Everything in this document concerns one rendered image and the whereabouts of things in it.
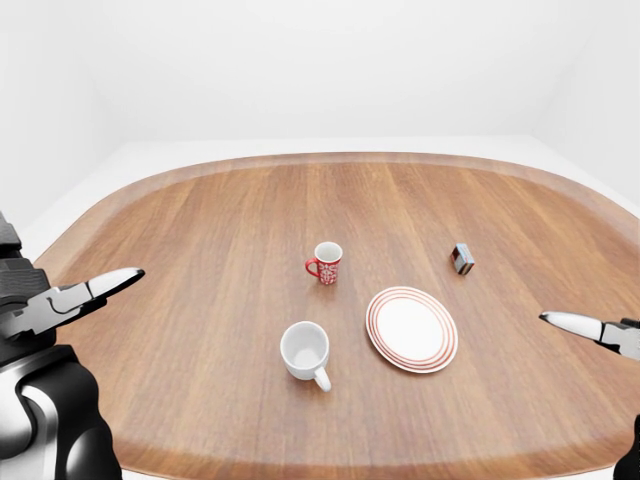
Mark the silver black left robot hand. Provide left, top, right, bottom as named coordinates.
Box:
left=0, top=209, right=147, bottom=365

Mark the white plate with red rings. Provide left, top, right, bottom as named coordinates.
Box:
left=365, top=285, right=460, bottom=375

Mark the red patterned mug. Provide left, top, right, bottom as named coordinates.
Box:
left=304, top=241, right=344, bottom=287

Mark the plain white mug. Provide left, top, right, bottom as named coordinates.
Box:
left=279, top=320, right=333, bottom=394

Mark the small printed box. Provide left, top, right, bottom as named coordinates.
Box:
left=448, top=242, right=476, bottom=276

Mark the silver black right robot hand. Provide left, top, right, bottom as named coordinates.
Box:
left=538, top=310, right=640, bottom=363

